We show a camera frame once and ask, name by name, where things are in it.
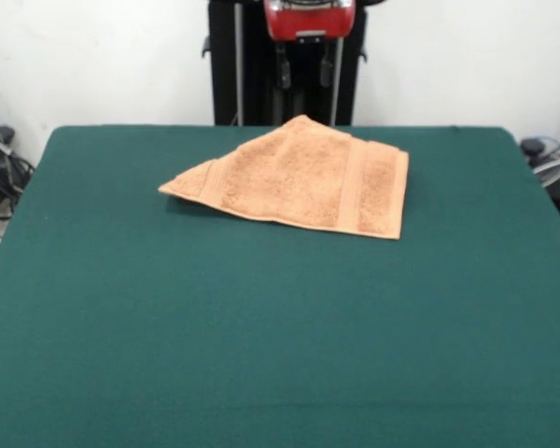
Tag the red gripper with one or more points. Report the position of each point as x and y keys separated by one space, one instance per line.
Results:
x=308 y=23

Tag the tan terry towel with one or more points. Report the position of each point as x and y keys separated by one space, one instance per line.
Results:
x=298 y=186

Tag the dark green table cloth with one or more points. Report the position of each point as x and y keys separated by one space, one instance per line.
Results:
x=121 y=326

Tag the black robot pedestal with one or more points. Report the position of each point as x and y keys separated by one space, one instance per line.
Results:
x=252 y=70

